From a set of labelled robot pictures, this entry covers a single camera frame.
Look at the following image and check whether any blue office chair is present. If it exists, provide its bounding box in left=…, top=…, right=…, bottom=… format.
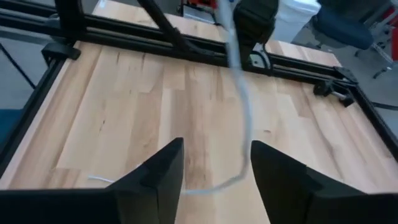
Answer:
left=310, top=0, right=398, bottom=78

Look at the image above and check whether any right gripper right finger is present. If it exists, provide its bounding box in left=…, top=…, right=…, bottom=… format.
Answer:
left=250, top=139, right=398, bottom=224

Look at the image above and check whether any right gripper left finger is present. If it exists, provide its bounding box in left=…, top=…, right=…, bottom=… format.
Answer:
left=0, top=137, right=185, bottom=224

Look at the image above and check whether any black clamp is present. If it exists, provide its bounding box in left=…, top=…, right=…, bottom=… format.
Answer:
left=313, top=80, right=356, bottom=108

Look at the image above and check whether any white trash bin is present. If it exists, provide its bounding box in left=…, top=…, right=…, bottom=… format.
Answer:
left=270, top=0, right=321, bottom=44

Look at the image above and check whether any white cord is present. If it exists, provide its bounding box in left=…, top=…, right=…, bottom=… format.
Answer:
left=88, top=0, right=253, bottom=196

